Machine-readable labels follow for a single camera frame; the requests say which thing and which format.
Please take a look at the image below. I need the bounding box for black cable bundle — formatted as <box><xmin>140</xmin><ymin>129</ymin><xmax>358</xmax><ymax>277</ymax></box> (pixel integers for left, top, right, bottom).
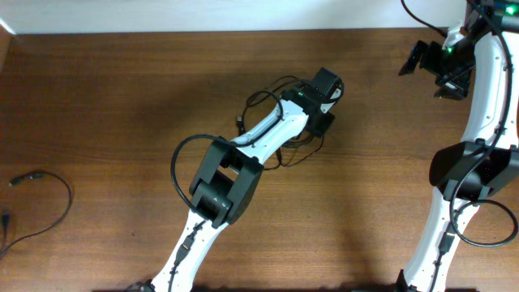
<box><xmin>236</xmin><ymin>75</ymin><xmax>326</xmax><ymax>171</ymax></box>

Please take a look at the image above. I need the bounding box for black USB-A cable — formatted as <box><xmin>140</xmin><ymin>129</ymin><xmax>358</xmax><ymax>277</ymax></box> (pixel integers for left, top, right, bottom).
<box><xmin>0</xmin><ymin>169</ymin><xmax>74</xmax><ymax>260</ymax></box>

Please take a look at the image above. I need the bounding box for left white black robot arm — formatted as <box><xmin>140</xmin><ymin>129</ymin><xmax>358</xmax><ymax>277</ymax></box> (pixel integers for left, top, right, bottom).
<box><xmin>127</xmin><ymin>68</ymin><xmax>345</xmax><ymax>291</ymax></box>

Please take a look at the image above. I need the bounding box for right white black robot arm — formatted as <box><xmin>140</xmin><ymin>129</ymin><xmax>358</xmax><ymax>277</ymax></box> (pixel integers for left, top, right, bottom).
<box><xmin>393</xmin><ymin>1</ymin><xmax>518</xmax><ymax>291</ymax></box>

